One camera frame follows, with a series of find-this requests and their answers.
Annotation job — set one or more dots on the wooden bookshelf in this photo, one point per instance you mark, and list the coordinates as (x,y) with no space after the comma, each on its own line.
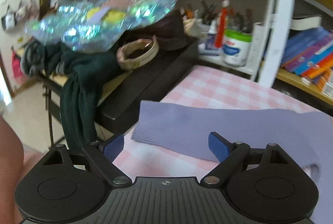
(293,80)

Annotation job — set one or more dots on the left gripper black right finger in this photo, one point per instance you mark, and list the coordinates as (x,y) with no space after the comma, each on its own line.
(260,183)

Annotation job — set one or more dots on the dark green garment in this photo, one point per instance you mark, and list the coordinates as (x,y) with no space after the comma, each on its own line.
(86,76)

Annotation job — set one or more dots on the pink checkered table mat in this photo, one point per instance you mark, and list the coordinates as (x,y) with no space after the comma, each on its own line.
(203,87)

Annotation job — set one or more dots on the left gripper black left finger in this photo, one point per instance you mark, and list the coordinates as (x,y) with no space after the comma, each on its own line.
(68,184)

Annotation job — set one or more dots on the purple and pink sweater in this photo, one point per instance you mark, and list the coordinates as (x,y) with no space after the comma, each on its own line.
(306,137)

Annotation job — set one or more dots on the white shelf post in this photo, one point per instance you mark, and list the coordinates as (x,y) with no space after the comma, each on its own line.
(277,42)

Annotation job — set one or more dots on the white green lidded jar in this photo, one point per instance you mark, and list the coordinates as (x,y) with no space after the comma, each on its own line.
(236,46)

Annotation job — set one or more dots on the iridescent plastic bag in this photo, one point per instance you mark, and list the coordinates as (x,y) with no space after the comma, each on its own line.
(88,27)

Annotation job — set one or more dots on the row of colourful books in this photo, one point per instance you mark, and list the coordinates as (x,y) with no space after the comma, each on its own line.
(308,54)

